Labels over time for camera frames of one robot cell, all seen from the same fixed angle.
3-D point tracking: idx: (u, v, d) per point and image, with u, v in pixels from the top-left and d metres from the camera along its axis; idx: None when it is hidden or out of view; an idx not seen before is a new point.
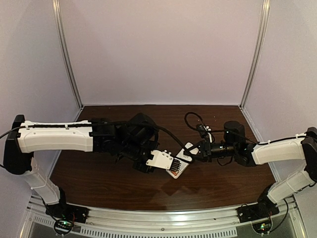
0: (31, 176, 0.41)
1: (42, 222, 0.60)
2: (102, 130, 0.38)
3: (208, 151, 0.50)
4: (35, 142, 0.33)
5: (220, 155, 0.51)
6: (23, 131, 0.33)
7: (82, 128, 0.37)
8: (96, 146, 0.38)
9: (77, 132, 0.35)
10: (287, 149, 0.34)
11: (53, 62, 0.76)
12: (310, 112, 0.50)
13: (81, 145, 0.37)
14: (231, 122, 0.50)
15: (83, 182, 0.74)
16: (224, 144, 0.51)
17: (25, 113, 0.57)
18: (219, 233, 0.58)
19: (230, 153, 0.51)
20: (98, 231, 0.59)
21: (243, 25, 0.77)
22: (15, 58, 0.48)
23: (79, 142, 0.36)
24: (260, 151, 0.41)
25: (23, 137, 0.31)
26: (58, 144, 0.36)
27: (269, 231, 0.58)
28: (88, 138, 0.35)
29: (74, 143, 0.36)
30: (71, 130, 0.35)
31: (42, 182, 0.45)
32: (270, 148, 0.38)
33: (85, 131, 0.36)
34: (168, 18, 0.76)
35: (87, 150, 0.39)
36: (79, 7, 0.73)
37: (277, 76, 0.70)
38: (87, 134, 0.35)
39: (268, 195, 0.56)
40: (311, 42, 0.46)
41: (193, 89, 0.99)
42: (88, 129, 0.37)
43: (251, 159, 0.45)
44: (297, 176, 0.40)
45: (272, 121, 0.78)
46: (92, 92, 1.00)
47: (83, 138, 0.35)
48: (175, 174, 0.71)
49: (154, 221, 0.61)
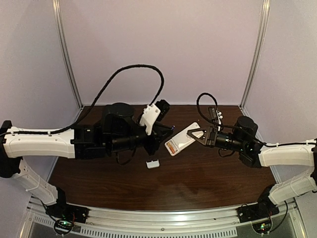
0: (21, 178, 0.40)
1: (42, 222, 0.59)
2: (82, 137, 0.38)
3: (213, 139, 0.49)
4: (21, 148, 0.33)
5: (223, 147, 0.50)
6: (7, 137, 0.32)
7: (65, 136, 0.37)
8: (78, 152, 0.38)
9: (59, 139, 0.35)
10: (297, 154, 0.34)
11: (53, 62, 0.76)
12: (310, 113, 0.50)
13: (64, 152, 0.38)
14: (243, 118, 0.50)
15: (84, 182, 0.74)
16: (231, 137, 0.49)
17: (25, 113, 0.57)
18: (219, 233, 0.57)
19: (235, 148, 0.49)
20: (98, 231, 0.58)
21: (243, 25, 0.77)
22: (16, 57, 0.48)
23: (62, 148, 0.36)
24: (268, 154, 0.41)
25: (8, 143, 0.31)
26: (42, 149, 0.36)
27: (269, 231, 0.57)
28: (70, 145, 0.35)
29: (58, 149, 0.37)
30: (53, 137, 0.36)
31: (34, 183, 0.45)
32: (280, 151, 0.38)
33: (67, 139, 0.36)
34: (168, 17, 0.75)
35: (70, 157, 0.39)
36: (79, 6, 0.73)
37: (277, 77, 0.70)
38: (68, 142, 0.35)
39: (270, 196, 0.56)
40: (312, 43, 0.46)
41: (193, 90, 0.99)
42: (70, 135, 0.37)
43: (258, 159, 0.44)
44: (302, 181, 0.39)
45: (272, 121, 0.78)
46: (92, 92, 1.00)
47: (66, 146, 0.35)
48: (173, 151, 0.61)
49: (154, 221, 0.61)
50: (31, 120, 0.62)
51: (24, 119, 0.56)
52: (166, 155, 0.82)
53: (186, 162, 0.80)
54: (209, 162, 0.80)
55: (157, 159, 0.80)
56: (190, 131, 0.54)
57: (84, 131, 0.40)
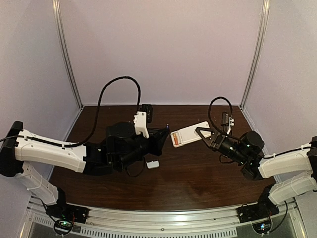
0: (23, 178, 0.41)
1: (42, 222, 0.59)
2: (90, 155, 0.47)
3: (219, 143, 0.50)
4: (30, 153, 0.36)
5: (226, 153, 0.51)
6: (20, 141, 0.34)
7: (76, 151, 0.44)
8: (87, 168, 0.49)
9: (72, 153, 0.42)
10: (294, 161, 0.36)
11: (53, 62, 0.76)
12: (310, 113, 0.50)
13: (73, 165, 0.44)
14: (252, 133, 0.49)
15: (84, 182, 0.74)
16: (236, 148, 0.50)
17: (24, 114, 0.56)
18: (219, 234, 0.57)
19: (236, 157, 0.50)
20: (98, 231, 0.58)
21: (243, 25, 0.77)
22: (15, 58, 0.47)
23: (72, 162, 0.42)
24: (266, 166, 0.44)
25: (20, 146, 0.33)
26: (50, 159, 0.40)
27: (269, 231, 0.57)
28: (81, 162, 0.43)
29: (68, 162, 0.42)
30: (67, 150, 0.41)
31: (36, 183, 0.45)
32: (278, 162, 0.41)
33: (79, 155, 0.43)
34: (168, 17, 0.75)
35: (78, 170, 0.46)
36: (79, 6, 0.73)
37: (277, 77, 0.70)
38: (80, 158, 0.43)
39: (270, 197, 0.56)
40: (312, 43, 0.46)
41: (193, 90, 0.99)
42: (81, 151, 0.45)
43: (258, 173, 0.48)
44: (302, 181, 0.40)
45: (272, 122, 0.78)
46: (92, 92, 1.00)
47: (77, 161, 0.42)
48: (176, 143, 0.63)
49: (154, 221, 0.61)
50: (30, 120, 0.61)
51: (24, 119, 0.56)
52: (166, 155, 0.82)
53: (186, 162, 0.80)
54: (209, 162, 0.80)
55: (157, 159, 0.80)
56: (198, 129, 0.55)
57: (94, 149, 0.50)
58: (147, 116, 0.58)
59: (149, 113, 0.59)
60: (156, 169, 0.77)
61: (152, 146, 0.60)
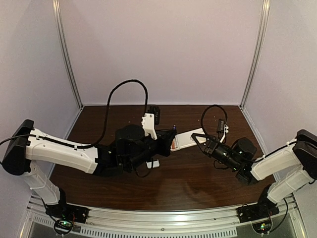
0: (29, 177, 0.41)
1: (42, 222, 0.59)
2: (101, 157, 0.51)
3: (213, 148, 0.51)
4: (42, 153, 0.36)
5: (219, 159, 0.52)
6: (32, 140, 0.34)
7: (87, 152, 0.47)
8: (97, 171, 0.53)
9: (84, 154, 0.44)
10: (283, 158, 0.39)
11: (53, 62, 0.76)
12: (310, 113, 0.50)
13: (83, 166, 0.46)
14: (244, 140, 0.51)
15: (84, 182, 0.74)
16: (230, 153, 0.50)
17: (25, 114, 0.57)
18: (219, 234, 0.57)
19: (230, 163, 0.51)
20: (98, 231, 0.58)
21: (243, 26, 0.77)
22: (15, 58, 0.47)
23: (83, 163, 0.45)
24: (259, 168, 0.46)
25: (32, 146, 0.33)
26: (61, 160, 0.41)
27: (269, 231, 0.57)
28: (92, 163, 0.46)
29: (78, 163, 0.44)
30: (79, 151, 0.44)
31: (41, 183, 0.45)
32: (268, 162, 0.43)
33: (91, 156, 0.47)
34: (168, 17, 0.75)
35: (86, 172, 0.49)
36: (79, 6, 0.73)
37: (277, 77, 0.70)
38: (93, 159, 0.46)
39: (268, 196, 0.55)
40: (311, 43, 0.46)
41: (192, 90, 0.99)
42: (93, 152, 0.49)
43: (252, 177, 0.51)
44: (295, 175, 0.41)
45: (272, 122, 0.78)
46: (92, 92, 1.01)
47: (88, 161, 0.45)
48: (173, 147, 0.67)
49: (154, 221, 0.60)
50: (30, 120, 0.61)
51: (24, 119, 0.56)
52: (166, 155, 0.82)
53: (186, 162, 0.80)
54: (209, 162, 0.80)
55: (157, 159, 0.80)
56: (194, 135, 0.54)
57: (105, 152, 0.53)
58: (156, 119, 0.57)
59: (157, 115, 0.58)
60: (156, 169, 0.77)
61: (159, 147, 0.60)
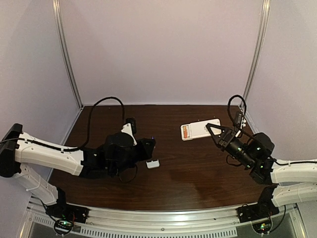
0: (21, 178, 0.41)
1: (42, 222, 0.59)
2: (87, 160, 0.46)
3: (227, 142, 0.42)
4: (30, 155, 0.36)
5: (232, 154, 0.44)
6: (21, 144, 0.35)
7: (74, 155, 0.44)
8: (84, 173, 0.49)
9: (71, 157, 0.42)
10: (307, 173, 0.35)
11: (53, 62, 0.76)
12: (310, 113, 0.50)
13: (71, 169, 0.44)
14: (262, 134, 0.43)
15: (84, 182, 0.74)
16: (244, 148, 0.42)
17: (25, 115, 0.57)
18: (219, 234, 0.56)
19: (245, 161, 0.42)
20: (98, 231, 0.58)
21: (243, 26, 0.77)
22: (15, 58, 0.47)
23: (70, 165, 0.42)
24: (281, 173, 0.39)
25: (21, 148, 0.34)
26: (49, 162, 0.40)
27: (269, 231, 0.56)
28: (79, 165, 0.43)
29: (66, 166, 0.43)
30: (65, 154, 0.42)
31: (34, 182, 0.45)
32: (294, 171, 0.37)
33: (77, 159, 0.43)
34: (168, 17, 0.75)
35: (75, 174, 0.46)
36: (79, 6, 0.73)
37: (277, 78, 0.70)
38: (79, 162, 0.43)
39: (272, 199, 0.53)
40: (311, 44, 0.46)
41: (192, 90, 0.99)
42: (79, 156, 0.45)
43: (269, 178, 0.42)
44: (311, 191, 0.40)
45: (272, 122, 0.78)
46: (93, 92, 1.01)
47: (74, 164, 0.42)
48: (185, 136, 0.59)
49: (154, 221, 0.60)
50: (30, 121, 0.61)
51: (24, 119, 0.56)
52: (166, 155, 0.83)
53: (185, 162, 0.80)
54: (209, 162, 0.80)
55: (157, 159, 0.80)
56: (209, 126, 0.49)
57: (90, 154, 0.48)
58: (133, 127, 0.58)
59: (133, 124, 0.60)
60: (156, 169, 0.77)
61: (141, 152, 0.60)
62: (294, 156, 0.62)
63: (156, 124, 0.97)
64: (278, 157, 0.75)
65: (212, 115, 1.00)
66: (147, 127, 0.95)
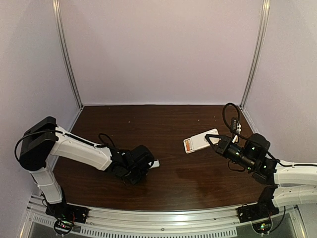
0: (41, 172, 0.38)
1: (42, 222, 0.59)
2: (113, 156, 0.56)
3: (224, 148, 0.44)
4: (67, 148, 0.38)
5: (232, 159, 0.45)
6: (59, 136, 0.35)
7: (104, 151, 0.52)
8: (109, 169, 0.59)
9: (102, 152, 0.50)
10: (307, 176, 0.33)
11: (53, 62, 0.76)
12: (309, 113, 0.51)
13: (97, 162, 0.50)
14: (257, 135, 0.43)
15: (84, 182, 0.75)
16: (243, 152, 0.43)
17: (25, 115, 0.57)
18: (219, 233, 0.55)
19: (246, 165, 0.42)
20: (98, 231, 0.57)
21: (243, 26, 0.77)
22: (14, 59, 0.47)
23: (98, 159, 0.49)
24: (284, 174, 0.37)
25: (61, 141, 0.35)
26: (79, 157, 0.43)
27: (269, 231, 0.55)
28: (108, 160, 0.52)
29: (95, 159, 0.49)
30: (97, 149, 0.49)
31: (49, 180, 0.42)
32: (301, 173, 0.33)
33: (108, 154, 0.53)
34: (167, 18, 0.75)
35: (99, 168, 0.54)
36: (79, 7, 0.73)
37: (277, 78, 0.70)
38: (108, 157, 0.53)
39: (273, 200, 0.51)
40: (311, 44, 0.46)
41: (192, 90, 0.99)
42: (107, 152, 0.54)
43: (271, 179, 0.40)
44: (312, 194, 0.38)
45: (272, 122, 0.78)
46: (93, 92, 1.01)
47: (104, 158, 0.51)
48: (188, 149, 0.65)
49: (154, 221, 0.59)
50: (30, 120, 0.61)
51: (24, 119, 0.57)
52: (166, 155, 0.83)
53: (185, 162, 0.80)
54: (209, 162, 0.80)
55: (157, 159, 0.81)
56: (208, 137, 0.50)
57: (116, 152, 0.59)
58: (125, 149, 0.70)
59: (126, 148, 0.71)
60: (156, 168, 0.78)
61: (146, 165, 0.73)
62: (294, 156, 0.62)
63: (156, 124, 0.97)
64: (279, 156, 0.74)
65: (212, 115, 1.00)
66: (148, 127, 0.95)
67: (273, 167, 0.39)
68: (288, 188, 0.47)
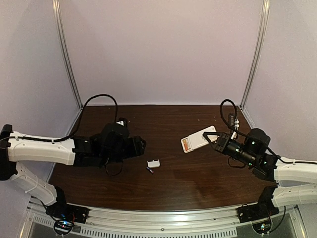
0: (19, 179, 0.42)
1: (42, 222, 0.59)
2: (78, 147, 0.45)
3: (223, 145, 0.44)
4: (24, 152, 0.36)
5: (232, 155, 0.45)
6: (12, 142, 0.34)
7: (66, 144, 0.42)
8: (78, 161, 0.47)
9: (62, 147, 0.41)
10: (307, 174, 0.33)
11: (53, 62, 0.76)
12: (309, 113, 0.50)
13: (64, 158, 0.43)
14: (257, 130, 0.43)
15: (84, 182, 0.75)
16: (242, 148, 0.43)
17: (25, 116, 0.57)
18: (219, 233, 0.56)
19: (246, 160, 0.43)
20: (98, 231, 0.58)
21: (243, 26, 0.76)
22: (14, 58, 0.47)
23: (63, 155, 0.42)
24: (284, 171, 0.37)
25: (13, 147, 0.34)
26: (45, 156, 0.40)
27: (269, 231, 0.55)
28: (71, 153, 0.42)
29: (60, 156, 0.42)
30: (56, 144, 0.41)
31: (30, 185, 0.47)
32: (302, 171, 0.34)
33: (69, 147, 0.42)
34: (167, 17, 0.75)
35: (69, 163, 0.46)
36: (78, 6, 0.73)
37: (277, 78, 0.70)
38: (70, 150, 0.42)
39: (273, 200, 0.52)
40: (311, 43, 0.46)
41: (192, 89, 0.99)
42: (70, 144, 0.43)
43: (272, 174, 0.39)
44: (311, 194, 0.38)
45: (272, 122, 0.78)
46: (93, 92, 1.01)
47: (67, 153, 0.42)
48: (186, 148, 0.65)
49: (154, 221, 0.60)
50: (30, 120, 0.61)
51: (24, 119, 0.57)
52: (166, 155, 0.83)
53: (185, 162, 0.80)
54: (209, 162, 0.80)
55: (158, 159, 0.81)
56: (206, 134, 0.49)
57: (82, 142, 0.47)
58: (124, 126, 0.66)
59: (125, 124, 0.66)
60: (156, 168, 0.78)
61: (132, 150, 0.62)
62: (295, 155, 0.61)
63: (156, 124, 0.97)
64: None
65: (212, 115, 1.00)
66: (148, 127, 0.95)
67: (273, 163, 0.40)
68: (288, 189, 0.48)
